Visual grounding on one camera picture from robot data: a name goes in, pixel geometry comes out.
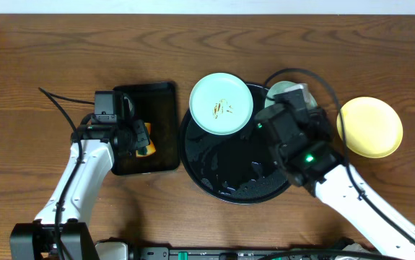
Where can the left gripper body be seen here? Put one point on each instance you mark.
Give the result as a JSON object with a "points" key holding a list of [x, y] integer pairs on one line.
{"points": [[141, 136]]}

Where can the mint plate with sauce smear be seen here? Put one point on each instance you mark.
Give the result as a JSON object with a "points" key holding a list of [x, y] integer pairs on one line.
{"points": [[287, 86]]}

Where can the yellow plate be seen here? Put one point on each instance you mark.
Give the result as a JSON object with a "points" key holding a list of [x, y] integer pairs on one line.
{"points": [[370, 127]]}

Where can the mint plate with crumbs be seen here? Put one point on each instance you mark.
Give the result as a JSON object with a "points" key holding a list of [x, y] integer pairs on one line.
{"points": [[221, 103]]}

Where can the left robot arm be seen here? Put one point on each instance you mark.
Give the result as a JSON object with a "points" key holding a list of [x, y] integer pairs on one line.
{"points": [[60, 230]]}

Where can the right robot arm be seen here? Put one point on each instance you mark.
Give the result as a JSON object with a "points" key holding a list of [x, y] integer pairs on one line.
{"points": [[344, 190]]}

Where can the rectangular black tray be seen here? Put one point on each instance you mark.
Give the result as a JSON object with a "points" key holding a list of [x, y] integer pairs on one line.
{"points": [[156, 105]]}

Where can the round black tray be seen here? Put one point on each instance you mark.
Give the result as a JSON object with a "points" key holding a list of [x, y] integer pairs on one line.
{"points": [[236, 168]]}

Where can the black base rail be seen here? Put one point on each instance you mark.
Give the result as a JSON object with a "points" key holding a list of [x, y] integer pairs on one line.
{"points": [[162, 253]]}

